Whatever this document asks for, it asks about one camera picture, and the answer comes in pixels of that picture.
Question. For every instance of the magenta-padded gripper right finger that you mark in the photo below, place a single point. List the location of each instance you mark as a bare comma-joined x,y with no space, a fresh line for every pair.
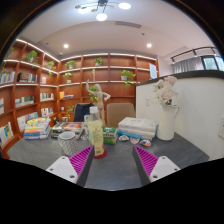
165,166

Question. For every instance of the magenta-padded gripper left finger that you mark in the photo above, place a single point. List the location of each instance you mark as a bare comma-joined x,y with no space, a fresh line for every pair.
61,166

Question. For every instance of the yellow drink bottle white cap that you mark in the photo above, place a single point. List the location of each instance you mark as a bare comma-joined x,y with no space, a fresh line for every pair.
96,136

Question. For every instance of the white mug grey triangle pattern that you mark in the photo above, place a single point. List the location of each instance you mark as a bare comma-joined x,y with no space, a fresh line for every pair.
69,143

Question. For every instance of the small snack packet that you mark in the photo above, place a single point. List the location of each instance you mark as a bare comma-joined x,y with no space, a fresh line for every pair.
123,138
135,140
145,143

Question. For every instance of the low pile of magazines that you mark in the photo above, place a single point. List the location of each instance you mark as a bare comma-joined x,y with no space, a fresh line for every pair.
68,128

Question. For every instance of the white jug vase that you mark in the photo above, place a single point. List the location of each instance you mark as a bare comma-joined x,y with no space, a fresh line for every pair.
166,123

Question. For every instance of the tall stack of colourful books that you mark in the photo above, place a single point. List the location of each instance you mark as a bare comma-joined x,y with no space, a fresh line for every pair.
36,128

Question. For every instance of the green and white tissue box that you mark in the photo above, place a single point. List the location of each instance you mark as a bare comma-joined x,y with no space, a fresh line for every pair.
110,136

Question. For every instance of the dark office chair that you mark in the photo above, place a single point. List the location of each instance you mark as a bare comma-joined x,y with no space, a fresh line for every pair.
81,111

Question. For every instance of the tan upholstered chair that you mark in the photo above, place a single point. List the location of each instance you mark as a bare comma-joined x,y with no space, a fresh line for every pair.
120,115

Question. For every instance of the wooden artist mannequin figure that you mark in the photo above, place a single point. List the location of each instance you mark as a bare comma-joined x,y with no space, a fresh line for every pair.
99,98

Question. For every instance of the wooden shelf unit with books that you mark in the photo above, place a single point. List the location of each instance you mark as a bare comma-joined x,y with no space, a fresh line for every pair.
30,86

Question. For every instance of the recessed ceiling spotlight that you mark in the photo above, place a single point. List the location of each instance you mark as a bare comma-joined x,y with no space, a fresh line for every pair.
66,46
149,45

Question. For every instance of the ceiling air vent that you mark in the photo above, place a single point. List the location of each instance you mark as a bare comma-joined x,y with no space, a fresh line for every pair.
128,24

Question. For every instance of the branching ceiling lamp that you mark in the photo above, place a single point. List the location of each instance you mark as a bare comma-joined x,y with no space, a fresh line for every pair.
101,16

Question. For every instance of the small white wall socket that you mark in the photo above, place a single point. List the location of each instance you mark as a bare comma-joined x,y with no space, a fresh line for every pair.
147,102

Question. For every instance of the large white wall switch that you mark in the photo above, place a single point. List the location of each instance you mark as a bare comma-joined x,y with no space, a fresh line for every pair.
221,127

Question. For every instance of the black ceiling track rail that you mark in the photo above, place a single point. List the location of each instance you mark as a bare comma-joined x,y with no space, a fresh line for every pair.
193,51

